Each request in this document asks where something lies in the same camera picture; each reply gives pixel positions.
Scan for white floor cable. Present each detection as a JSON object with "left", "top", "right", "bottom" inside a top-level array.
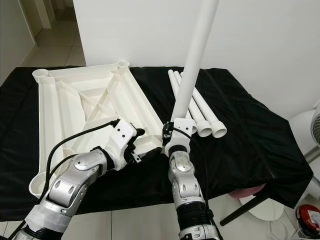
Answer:
[{"left": 267, "top": 220, "right": 298, "bottom": 240}]

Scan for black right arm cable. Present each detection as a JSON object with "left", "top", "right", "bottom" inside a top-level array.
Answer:
[{"left": 167, "top": 122, "right": 198, "bottom": 141}]

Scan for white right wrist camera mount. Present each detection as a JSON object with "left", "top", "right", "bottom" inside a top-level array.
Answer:
[{"left": 165, "top": 117, "right": 196, "bottom": 157}]

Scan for white tapered table leg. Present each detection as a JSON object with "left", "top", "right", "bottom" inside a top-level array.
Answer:
[
  {"left": 168, "top": 70, "right": 183, "bottom": 118},
  {"left": 180, "top": 73, "right": 227, "bottom": 139},
  {"left": 170, "top": 0, "right": 220, "bottom": 130},
  {"left": 174, "top": 71, "right": 213, "bottom": 138}
]

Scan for red round floor device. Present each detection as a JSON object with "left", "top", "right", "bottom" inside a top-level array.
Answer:
[{"left": 295, "top": 204, "right": 320, "bottom": 238}]

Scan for black table cloth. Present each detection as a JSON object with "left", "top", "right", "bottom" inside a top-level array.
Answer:
[{"left": 0, "top": 66, "right": 315, "bottom": 223}]

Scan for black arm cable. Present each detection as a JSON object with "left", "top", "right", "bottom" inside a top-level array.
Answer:
[
  {"left": 167, "top": 122, "right": 198, "bottom": 141},
  {"left": 10, "top": 117, "right": 121, "bottom": 240}
]

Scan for white plastic children table top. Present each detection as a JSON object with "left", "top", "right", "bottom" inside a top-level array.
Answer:
[{"left": 29, "top": 60, "right": 173, "bottom": 198}]

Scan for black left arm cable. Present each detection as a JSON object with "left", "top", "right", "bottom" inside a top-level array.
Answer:
[{"left": 10, "top": 117, "right": 121, "bottom": 240}]

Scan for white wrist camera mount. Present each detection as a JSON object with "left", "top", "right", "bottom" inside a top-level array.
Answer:
[
  {"left": 105, "top": 119, "right": 138, "bottom": 171},
  {"left": 165, "top": 117, "right": 196, "bottom": 157}
]

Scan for pink rounded object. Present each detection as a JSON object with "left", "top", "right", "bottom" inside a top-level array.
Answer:
[{"left": 227, "top": 184, "right": 267, "bottom": 201}]

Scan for white door frame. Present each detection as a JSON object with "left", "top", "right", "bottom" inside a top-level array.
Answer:
[{"left": 25, "top": 0, "right": 55, "bottom": 31}]

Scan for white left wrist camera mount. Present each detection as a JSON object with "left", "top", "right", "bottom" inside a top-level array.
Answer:
[{"left": 105, "top": 119, "right": 138, "bottom": 171}]

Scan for black metal table leg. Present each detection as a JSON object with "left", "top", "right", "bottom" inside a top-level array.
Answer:
[{"left": 219, "top": 195, "right": 268, "bottom": 227}]

